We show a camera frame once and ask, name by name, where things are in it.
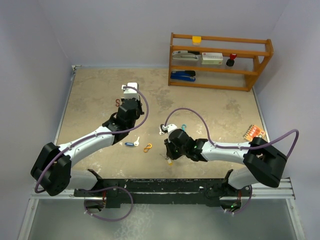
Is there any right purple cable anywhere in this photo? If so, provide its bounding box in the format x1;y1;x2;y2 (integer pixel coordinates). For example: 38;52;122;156
164;107;300;216

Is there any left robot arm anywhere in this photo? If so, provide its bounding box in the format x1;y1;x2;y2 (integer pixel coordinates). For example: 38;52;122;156
30;98;144;196

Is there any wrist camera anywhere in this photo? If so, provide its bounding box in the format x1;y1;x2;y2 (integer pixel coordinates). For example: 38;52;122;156
160;124;178;135
121;82;140;100

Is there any yellow tag key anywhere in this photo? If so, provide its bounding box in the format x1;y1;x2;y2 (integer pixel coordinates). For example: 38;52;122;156
160;153;173;166

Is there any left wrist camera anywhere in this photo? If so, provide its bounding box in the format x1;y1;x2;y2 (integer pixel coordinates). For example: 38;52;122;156
121;82;140;100

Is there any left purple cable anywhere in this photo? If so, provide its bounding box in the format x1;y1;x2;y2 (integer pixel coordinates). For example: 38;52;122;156
34;86;150;222

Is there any white cardboard box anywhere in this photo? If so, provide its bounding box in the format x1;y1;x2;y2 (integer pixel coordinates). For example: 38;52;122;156
201;52;224;65

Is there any wooden shelf rack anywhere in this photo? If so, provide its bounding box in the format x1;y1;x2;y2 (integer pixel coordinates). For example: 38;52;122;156
168;33;274;92

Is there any black tag key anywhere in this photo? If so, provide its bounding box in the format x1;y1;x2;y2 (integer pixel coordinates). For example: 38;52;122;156
159;126;165;136

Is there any blue stapler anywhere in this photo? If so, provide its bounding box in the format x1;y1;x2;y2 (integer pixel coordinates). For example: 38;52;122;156
170;70;196;82

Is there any orange carabiner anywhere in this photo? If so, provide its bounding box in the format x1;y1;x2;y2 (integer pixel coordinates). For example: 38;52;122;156
143;143;153;153

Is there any orange spiral notebook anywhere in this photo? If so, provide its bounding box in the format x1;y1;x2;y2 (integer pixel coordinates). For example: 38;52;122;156
243;124;266;141

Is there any yellow block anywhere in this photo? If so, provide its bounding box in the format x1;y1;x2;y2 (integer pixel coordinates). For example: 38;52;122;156
191;36;202;46

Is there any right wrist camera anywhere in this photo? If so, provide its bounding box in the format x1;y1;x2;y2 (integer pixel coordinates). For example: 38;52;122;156
160;124;178;135

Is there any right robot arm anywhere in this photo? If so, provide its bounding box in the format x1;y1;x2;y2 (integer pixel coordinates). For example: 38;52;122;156
164;128;288;196

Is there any grey stapler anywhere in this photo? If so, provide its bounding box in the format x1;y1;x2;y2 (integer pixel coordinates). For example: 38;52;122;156
171;50;200;61

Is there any black base frame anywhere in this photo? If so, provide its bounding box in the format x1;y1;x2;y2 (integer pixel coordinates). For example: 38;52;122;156
74;178;252;209

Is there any purple cable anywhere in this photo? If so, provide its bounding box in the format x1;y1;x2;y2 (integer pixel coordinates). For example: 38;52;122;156
34;86;150;222
164;107;300;216

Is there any blue tag key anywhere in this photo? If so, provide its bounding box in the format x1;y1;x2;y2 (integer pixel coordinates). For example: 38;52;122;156
124;137;140;147

